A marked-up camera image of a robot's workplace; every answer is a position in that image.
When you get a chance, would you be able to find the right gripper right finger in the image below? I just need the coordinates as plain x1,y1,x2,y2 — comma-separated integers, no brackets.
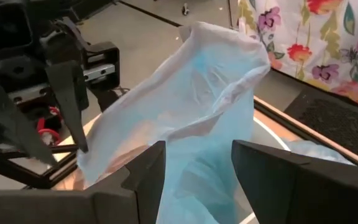
231,139,358,224

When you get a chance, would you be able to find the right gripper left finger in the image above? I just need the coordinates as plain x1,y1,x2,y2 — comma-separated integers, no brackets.
0,141,167,224

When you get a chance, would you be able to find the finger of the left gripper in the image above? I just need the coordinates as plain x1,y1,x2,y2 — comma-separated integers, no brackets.
45,60,90,153
0,81,57,166

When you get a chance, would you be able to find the blue bin liner bag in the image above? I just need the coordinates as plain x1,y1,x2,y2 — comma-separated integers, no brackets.
77,21,354,224

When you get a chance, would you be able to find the black floor mat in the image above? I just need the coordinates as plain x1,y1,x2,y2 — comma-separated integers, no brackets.
283,89,358,166

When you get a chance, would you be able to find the floral print curtain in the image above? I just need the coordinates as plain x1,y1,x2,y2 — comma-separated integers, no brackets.
237,0,358,113

